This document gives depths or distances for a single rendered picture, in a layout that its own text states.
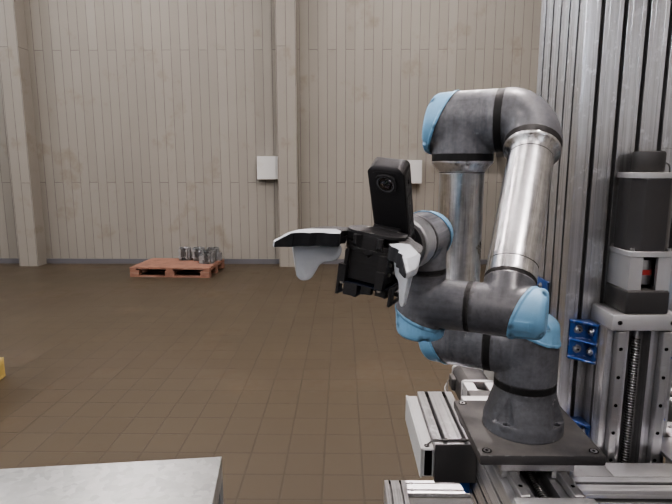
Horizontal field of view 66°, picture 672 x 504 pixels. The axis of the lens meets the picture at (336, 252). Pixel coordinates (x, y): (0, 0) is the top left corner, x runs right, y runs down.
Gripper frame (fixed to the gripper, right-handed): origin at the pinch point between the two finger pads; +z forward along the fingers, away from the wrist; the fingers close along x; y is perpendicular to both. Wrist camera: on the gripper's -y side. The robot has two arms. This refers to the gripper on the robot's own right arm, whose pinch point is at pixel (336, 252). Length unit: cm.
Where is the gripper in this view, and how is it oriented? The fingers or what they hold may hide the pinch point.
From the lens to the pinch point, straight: 51.9
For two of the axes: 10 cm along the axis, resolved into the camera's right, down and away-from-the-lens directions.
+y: -1.2, 9.7, 2.2
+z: -4.5, 1.5, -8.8
